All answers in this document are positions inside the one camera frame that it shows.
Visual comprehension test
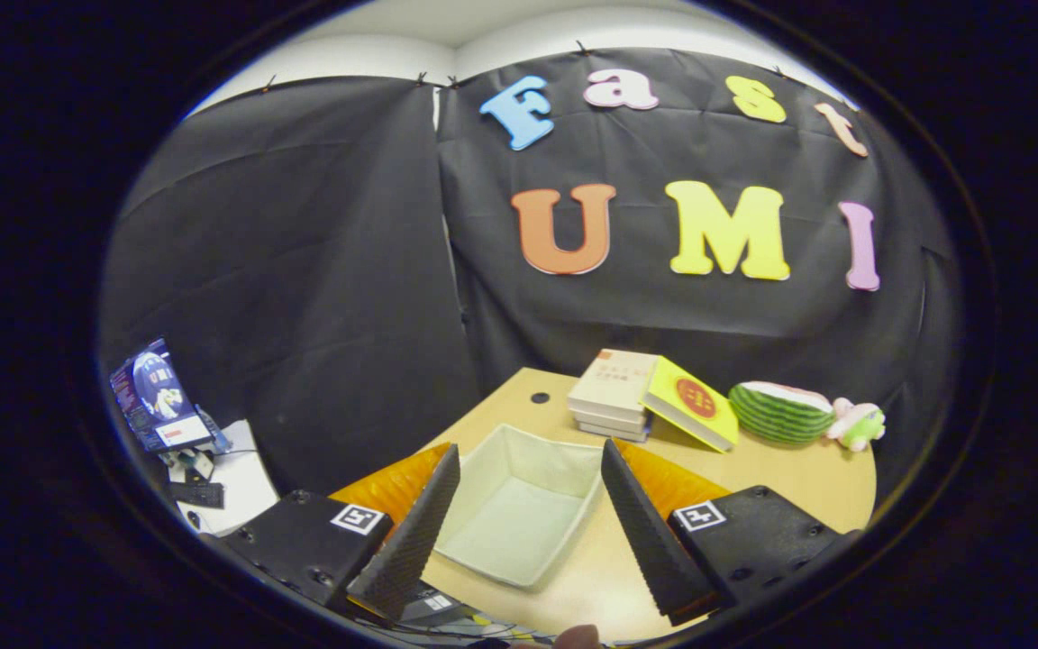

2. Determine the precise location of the yellow book red emblem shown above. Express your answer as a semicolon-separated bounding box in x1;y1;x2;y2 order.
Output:
642;356;741;453

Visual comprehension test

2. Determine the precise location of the beige paperback book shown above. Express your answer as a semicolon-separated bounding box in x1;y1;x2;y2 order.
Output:
568;349;661;423

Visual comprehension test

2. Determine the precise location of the watermelon slice plush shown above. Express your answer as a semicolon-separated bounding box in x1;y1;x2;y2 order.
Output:
728;380;837;445

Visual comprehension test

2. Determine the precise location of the white side table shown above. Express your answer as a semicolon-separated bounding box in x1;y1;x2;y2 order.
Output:
172;419;281;537

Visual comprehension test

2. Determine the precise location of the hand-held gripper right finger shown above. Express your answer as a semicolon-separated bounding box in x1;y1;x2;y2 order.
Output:
600;439;862;627

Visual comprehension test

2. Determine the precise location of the pink and green plush toy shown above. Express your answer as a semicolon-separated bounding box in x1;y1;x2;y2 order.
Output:
825;398;887;452

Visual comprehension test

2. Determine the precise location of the clear plastic water bottle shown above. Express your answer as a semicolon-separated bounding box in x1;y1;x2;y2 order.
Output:
197;407;233;453

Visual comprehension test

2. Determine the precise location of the blue-edged book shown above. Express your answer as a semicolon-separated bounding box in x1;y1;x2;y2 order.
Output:
578;422;651;443

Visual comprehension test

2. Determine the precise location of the white fabric storage box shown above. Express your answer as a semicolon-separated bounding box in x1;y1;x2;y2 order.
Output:
433;424;606;589

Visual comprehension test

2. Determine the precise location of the black device white label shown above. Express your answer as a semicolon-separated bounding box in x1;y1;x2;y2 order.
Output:
397;581;484;629

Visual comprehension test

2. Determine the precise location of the white paperback book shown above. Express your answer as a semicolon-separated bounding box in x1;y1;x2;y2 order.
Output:
571;410;651;434

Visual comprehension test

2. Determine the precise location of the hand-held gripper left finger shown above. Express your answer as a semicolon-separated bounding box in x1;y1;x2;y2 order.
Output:
213;442;462;625

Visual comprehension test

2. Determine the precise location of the blue printed box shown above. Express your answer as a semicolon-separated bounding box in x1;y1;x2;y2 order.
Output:
109;338;218;453

